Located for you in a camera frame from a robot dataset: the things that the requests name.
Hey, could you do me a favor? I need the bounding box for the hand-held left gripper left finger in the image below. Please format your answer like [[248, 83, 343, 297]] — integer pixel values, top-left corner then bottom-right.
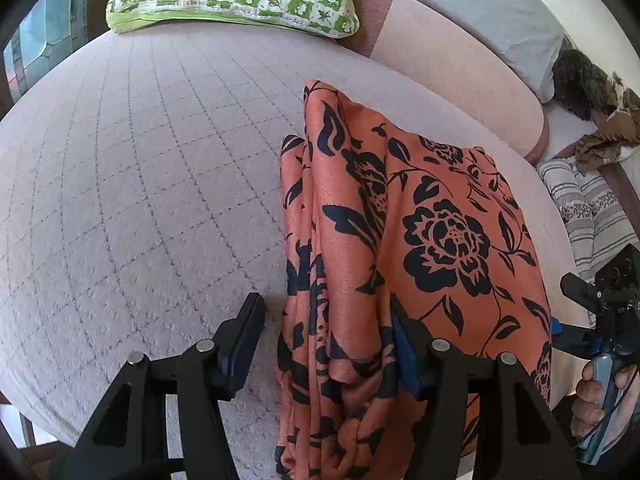
[[47, 292, 267, 480]]

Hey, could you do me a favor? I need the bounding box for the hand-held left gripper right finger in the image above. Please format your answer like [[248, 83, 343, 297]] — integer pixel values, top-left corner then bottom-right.
[[390, 296, 583, 480]]

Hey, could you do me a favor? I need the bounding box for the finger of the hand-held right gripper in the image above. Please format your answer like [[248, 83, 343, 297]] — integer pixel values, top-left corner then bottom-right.
[[549, 316, 597, 361], [560, 272, 601, 311]]

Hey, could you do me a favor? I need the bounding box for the orange floral cloth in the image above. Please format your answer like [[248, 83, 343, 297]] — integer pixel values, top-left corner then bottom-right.
[[274, 79, 553, 480]]

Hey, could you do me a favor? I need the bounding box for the person's right hand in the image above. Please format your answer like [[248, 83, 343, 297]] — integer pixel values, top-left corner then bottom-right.
[[570, 360, 640, 441]]

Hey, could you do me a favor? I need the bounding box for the grey striped floral pillow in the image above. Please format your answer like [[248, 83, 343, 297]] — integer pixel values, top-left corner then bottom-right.
[[537, 157, 640, 281]]

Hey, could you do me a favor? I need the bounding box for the brown crumpled cloth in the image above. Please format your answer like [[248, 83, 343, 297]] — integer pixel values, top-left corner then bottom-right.
[[575, 72, 640, 168]]

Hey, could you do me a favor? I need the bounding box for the quilted white bed cover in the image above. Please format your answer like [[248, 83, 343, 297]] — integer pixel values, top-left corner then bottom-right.
[[0, 25, 596, 480]]

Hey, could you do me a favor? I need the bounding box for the dark furry cloth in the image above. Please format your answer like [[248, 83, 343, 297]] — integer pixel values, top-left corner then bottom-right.
[[550, 49, 620, 122]]

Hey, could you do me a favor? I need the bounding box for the pink blanket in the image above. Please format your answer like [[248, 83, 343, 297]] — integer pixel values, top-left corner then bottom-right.
[[350, 0, 551, 161]]

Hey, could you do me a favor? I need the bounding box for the pale blue pillow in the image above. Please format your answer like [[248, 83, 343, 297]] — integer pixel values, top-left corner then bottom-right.
[[400, 0, 568, 101]]

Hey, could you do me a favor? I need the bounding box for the window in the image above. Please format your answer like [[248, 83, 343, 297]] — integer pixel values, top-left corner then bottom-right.
[[0, 0, 93, 106]]

